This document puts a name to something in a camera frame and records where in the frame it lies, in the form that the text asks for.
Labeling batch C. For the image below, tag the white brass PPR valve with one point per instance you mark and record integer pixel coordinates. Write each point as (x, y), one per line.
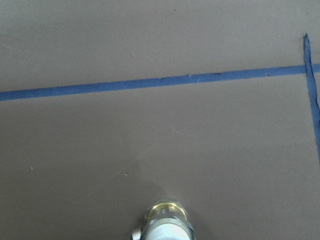
(165, 220)

